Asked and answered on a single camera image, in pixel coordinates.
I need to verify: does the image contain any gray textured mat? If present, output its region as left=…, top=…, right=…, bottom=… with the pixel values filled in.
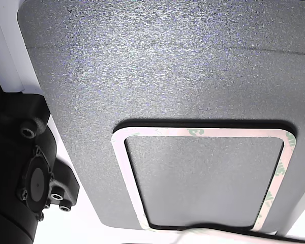
left=17, top=0, right=305, bottom=237

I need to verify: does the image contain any white aluminium rail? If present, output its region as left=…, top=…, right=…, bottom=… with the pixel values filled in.
left=0, top=0, right=25, bottom=93

